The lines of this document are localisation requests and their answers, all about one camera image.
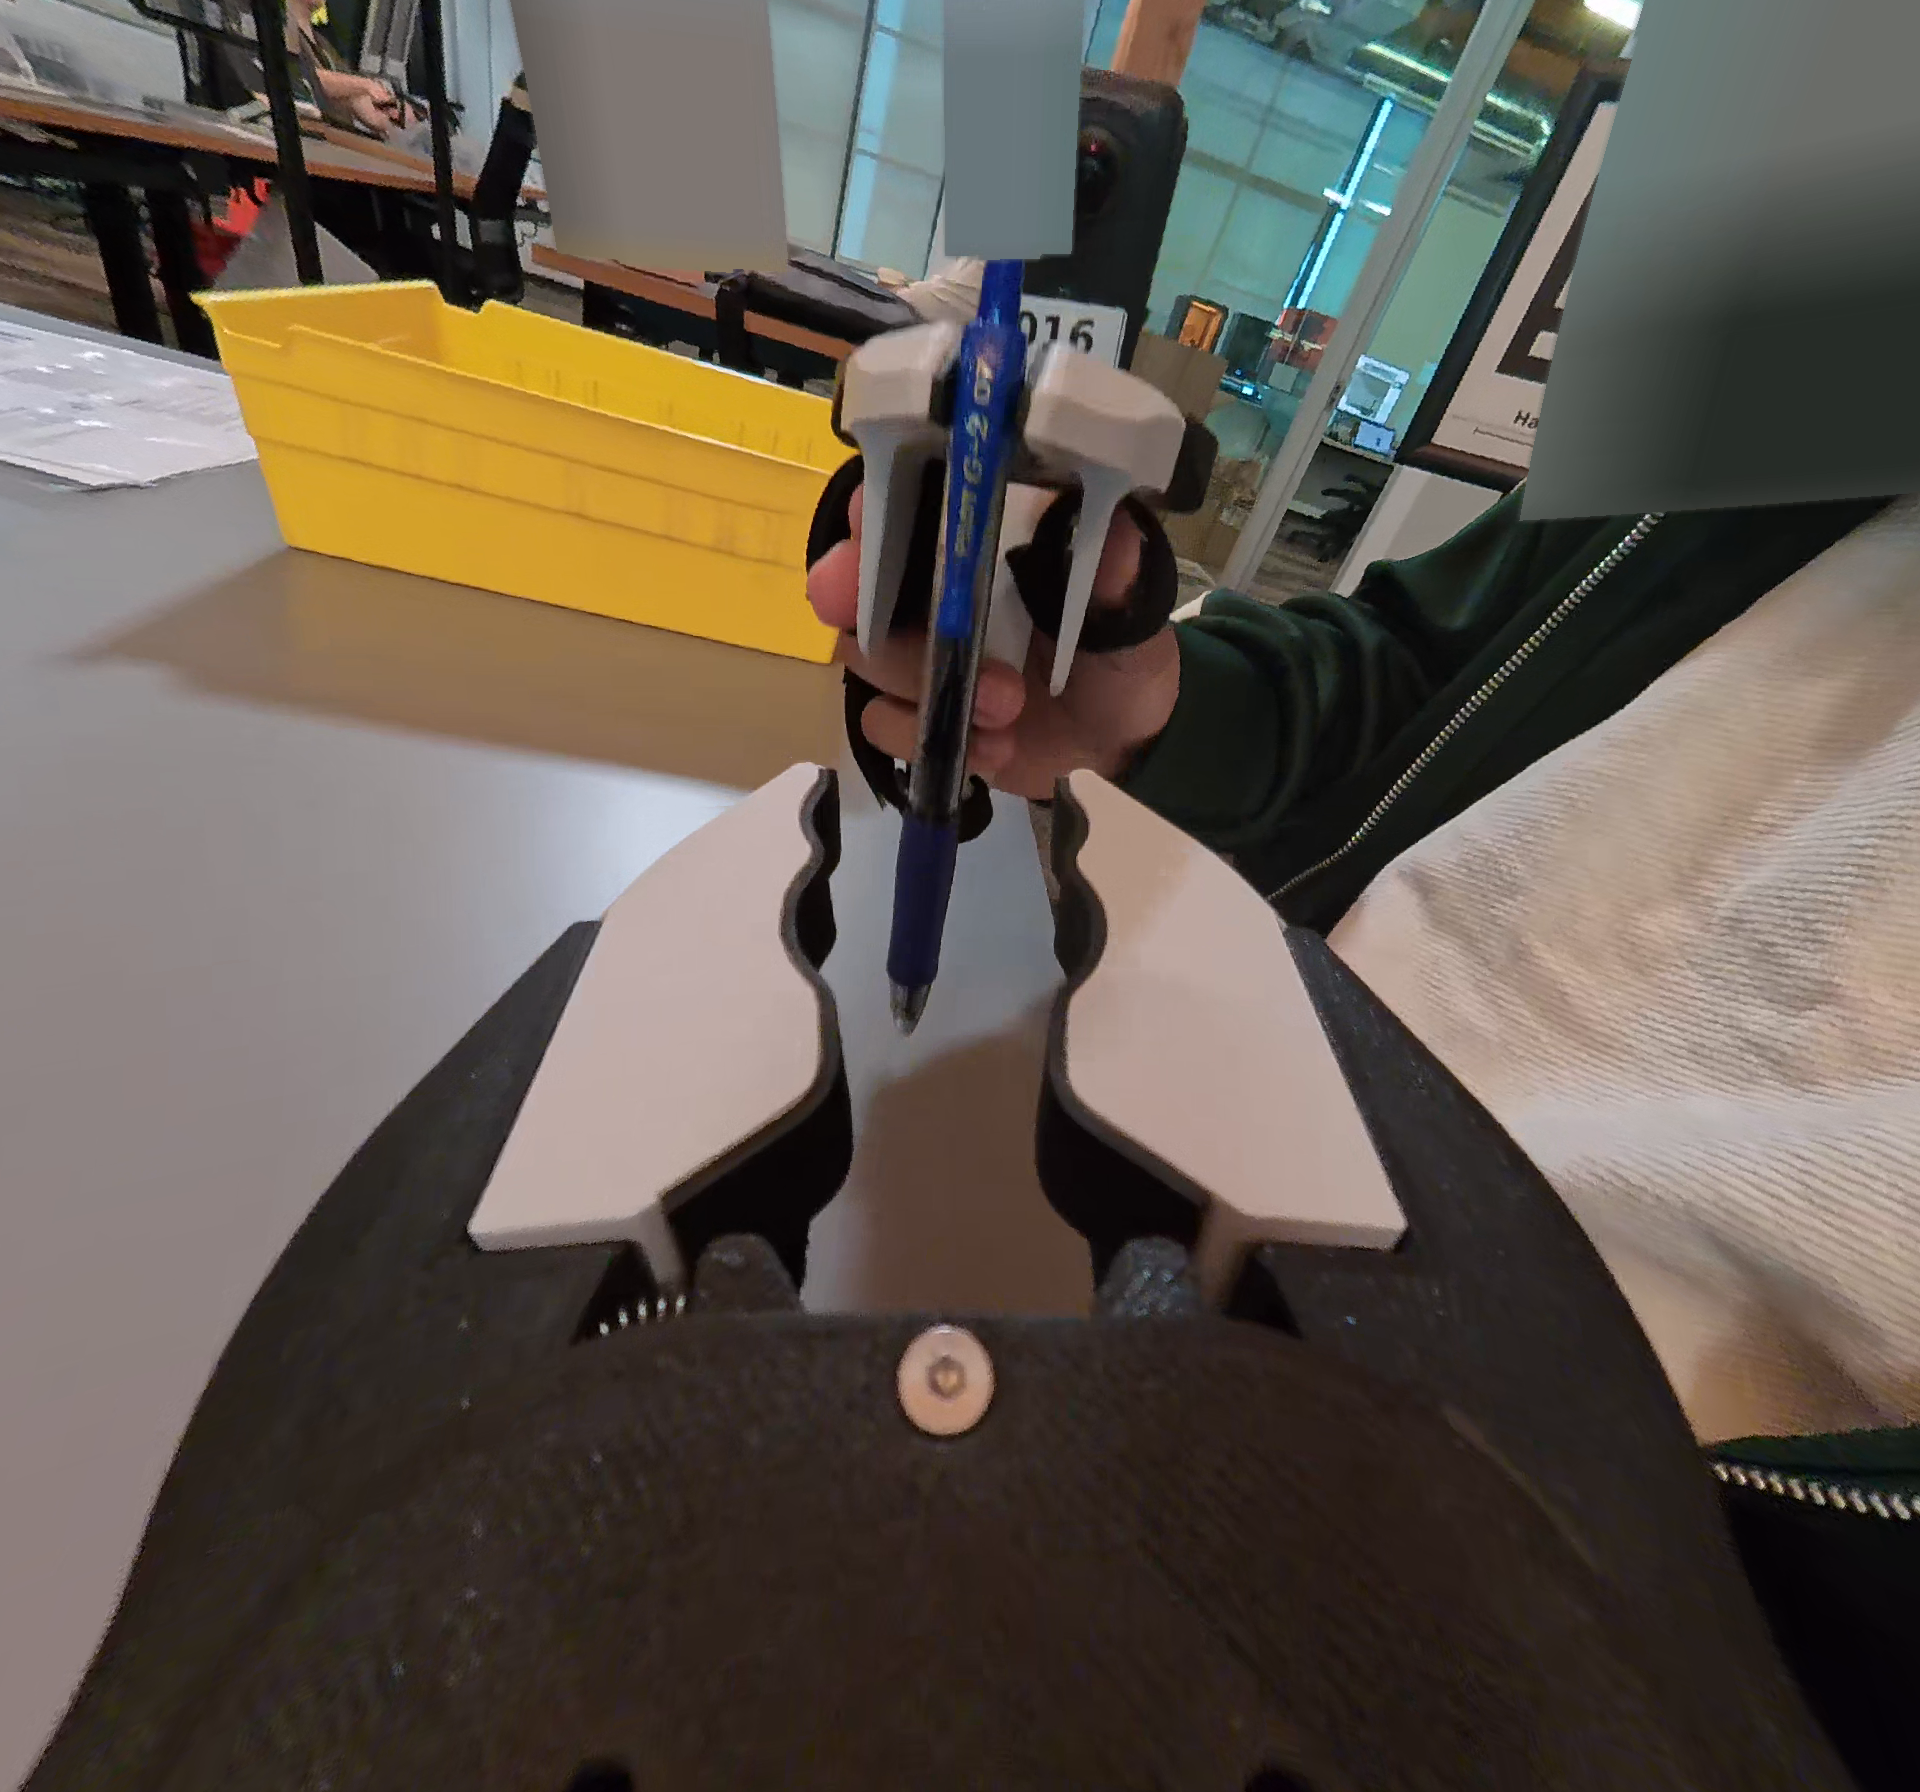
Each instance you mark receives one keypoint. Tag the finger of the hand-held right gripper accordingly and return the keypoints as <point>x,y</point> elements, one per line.
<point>1109,421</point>
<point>893,382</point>

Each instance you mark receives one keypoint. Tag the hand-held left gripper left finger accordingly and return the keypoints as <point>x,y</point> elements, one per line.
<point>675,1043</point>

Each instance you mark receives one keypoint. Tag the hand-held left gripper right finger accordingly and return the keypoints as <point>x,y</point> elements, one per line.
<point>1214,1058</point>

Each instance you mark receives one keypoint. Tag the blue gel pen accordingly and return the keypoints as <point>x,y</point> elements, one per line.
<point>975,503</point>

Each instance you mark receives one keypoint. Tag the yellow plastic bin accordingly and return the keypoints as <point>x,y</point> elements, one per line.
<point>524,471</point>

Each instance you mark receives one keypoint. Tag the person's right forearm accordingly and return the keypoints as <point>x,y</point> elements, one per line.
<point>1290,728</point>

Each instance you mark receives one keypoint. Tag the grey desk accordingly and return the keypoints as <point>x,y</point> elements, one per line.
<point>374,848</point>

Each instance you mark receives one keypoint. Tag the person's right hand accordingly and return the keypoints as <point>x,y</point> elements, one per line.
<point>1109,714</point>

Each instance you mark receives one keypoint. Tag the black backpack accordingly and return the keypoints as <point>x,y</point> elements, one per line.
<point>819,309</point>

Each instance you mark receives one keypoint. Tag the white sign board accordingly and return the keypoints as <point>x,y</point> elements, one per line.
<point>1499,369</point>

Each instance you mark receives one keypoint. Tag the cream white shirt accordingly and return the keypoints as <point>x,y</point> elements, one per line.
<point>1650,998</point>

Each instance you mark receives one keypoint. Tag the dark green zip jacket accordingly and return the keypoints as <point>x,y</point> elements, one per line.
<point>1531,623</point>

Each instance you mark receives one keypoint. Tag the orange traffic cone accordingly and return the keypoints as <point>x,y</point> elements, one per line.
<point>245,213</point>

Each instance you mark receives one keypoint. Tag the wooden background table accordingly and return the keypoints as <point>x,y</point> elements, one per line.
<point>149,121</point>

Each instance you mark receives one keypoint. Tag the printed paper sheet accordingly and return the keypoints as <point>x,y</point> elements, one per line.
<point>106,406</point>

